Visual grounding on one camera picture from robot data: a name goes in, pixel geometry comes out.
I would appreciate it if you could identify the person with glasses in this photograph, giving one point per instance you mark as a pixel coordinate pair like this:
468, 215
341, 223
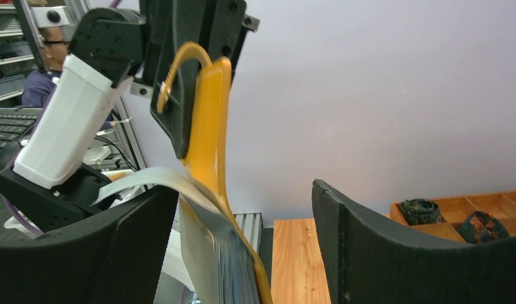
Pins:
39, 85

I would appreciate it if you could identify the black keyboard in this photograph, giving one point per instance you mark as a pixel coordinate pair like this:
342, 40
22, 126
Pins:
16, 123

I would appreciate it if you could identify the wooden compartment tray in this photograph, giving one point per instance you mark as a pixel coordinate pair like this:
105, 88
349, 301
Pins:
455, 210

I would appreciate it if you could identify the yellow leather card holder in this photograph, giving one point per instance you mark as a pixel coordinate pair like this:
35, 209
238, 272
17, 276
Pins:
210, 253

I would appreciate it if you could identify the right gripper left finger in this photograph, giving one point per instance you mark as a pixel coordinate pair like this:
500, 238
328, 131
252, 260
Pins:
114, 256

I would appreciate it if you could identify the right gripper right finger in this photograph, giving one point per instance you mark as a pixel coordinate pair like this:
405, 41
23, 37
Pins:
370, 258

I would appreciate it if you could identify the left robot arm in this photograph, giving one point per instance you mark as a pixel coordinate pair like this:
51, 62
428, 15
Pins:
47, 185

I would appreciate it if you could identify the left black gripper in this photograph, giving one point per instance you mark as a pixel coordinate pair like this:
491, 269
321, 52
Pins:
220, 27

